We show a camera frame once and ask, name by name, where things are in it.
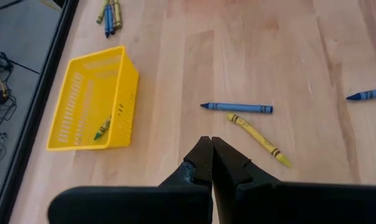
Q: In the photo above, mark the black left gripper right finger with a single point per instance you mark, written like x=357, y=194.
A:
x=231, y=168

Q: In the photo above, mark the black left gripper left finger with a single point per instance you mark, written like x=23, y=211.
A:
x=200, y=168

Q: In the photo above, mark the yellow crayon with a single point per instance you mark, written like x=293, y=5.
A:
x=259, y=140

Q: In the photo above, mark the green crayon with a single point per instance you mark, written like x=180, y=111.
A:
x=118, y=15
x=101, y=13
x=102, y=128

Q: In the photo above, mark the blue crayon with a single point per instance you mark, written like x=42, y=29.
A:
x=237, y=107
x=368, y=94
x=106, y=21
x=111, y=20

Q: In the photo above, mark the yellow plastic basket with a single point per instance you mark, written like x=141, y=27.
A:
x=88, y=102

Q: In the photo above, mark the black metal table frame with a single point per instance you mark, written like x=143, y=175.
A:
x=35, y=109

